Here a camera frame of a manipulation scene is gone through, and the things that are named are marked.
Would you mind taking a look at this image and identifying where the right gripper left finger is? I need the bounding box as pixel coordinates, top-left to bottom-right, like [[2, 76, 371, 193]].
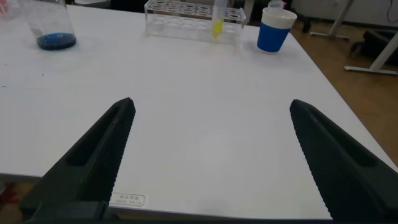
[[19, 96, 137, 222]]

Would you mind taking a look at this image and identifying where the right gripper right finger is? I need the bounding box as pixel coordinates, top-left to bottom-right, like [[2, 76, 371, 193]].
[[289, 99, 398, 222]]

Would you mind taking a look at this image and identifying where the clear glass beaker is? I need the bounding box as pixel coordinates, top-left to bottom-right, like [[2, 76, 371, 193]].
[[17, 0, 77, 51]]

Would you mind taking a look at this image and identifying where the clear acrylic test tube rack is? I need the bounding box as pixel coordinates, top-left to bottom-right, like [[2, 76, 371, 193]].
[[144, 0, 248, 47]]

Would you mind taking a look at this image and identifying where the test tube with yellow pigment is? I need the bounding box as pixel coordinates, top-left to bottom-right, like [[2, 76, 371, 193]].
[[211, 0, 229, 40]]

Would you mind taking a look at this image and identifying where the small white table label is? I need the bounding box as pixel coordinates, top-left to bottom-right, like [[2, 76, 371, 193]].
[[109, 192, 147, 207]]

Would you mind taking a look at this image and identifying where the red flat object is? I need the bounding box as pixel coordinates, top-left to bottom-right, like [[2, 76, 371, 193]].
[[0, 182, 19, 206]]

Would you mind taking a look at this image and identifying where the white standing desk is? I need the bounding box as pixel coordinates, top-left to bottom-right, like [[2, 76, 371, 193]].
[[309, 0, 398, 77]]

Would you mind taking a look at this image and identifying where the blue and white paper cup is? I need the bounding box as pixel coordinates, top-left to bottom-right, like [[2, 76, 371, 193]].
[[256, 7, 298, 54]]

